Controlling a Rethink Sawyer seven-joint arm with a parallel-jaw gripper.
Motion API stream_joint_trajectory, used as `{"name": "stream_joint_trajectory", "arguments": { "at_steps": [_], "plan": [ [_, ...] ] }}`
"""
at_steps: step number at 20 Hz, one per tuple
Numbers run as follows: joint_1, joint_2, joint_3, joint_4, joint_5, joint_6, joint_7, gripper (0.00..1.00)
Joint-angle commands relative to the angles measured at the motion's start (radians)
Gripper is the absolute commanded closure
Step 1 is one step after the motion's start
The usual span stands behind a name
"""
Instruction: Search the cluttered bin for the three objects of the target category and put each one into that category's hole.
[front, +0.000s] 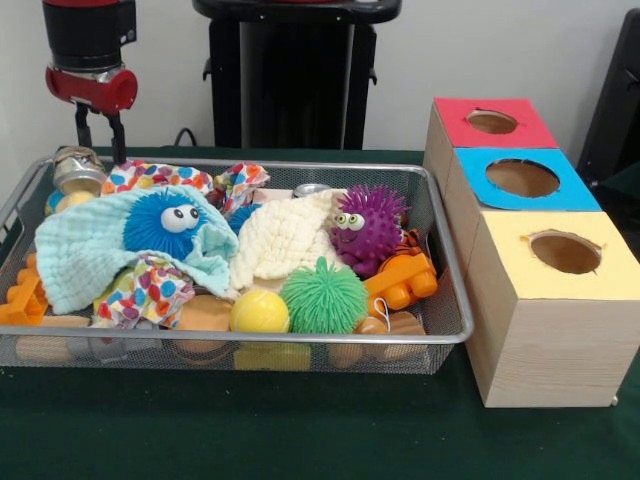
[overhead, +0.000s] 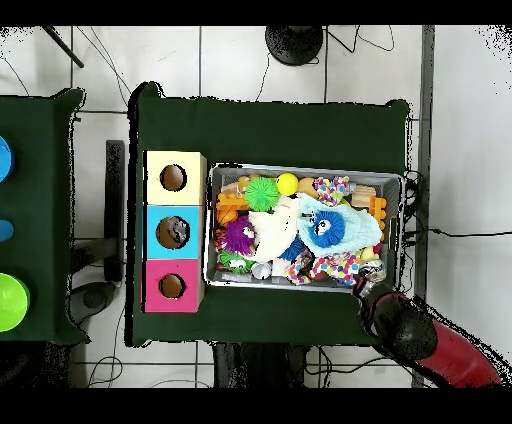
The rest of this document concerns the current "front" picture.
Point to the cream white cloth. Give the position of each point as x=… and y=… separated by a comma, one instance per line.
x=285, y=240

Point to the large colourful dotted cloth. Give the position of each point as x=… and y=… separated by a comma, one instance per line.
x=150, y=177

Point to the wooden box with three holes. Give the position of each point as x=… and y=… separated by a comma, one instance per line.
x=560, y=330

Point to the black panel stand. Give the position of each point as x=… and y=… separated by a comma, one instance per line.
x=615, y=90

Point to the green spiky rubber ball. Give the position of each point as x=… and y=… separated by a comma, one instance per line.
x=323, y=297

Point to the small blue yellow ball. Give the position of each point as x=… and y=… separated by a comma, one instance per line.
x=72, y=201

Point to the small colourful dotted cloth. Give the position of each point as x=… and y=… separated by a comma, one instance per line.
x=150, y=290

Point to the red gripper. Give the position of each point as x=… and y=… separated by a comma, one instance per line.
x=92, y=92

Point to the orange toy building block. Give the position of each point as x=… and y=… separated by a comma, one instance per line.
x=402, y=280

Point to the small orange plastic toy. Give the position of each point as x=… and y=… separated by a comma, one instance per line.
x=24, y=300

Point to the blue spiky rubber ball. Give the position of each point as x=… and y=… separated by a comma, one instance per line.
x=240, y=215
x=155, y=225

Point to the dark green table cloth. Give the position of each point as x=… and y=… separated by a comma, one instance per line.
x=300, y=430

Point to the mint green cloth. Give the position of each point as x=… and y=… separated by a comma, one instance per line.
x=90, y=250

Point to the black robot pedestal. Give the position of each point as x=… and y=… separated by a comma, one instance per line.
x=290, y=80

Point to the purple spiky ball with eyes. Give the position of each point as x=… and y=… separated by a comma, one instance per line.
x=372, y=230

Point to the silver crushed can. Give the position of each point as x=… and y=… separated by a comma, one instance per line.
x=80, y=172

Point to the shallow clear mesh bin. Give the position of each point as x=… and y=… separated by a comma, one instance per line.
x=445, y=320

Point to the tan orange ball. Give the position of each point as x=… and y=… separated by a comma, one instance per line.
x=203, y=315

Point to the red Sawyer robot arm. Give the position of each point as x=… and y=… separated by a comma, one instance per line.
x=88, y=35

